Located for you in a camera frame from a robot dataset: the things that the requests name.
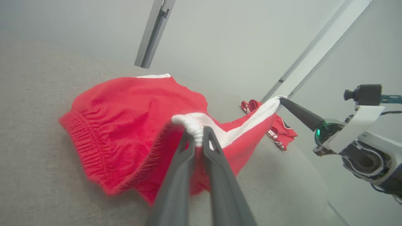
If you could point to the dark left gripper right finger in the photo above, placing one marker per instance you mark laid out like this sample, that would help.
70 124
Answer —
226 194

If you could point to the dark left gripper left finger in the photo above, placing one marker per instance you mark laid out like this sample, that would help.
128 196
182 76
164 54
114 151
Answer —
172 194

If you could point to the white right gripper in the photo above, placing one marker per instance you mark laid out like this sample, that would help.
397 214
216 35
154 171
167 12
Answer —
351 131

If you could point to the red jersey shirt white sleeves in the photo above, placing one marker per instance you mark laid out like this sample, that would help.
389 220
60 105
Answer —
284 133

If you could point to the red shorts white side panels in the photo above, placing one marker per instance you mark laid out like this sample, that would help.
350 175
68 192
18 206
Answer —
125 113

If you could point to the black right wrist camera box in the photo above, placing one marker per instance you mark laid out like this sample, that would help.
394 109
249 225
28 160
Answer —
367 94

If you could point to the grey partition post round feet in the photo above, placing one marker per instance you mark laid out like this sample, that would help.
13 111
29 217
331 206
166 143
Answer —
154 31

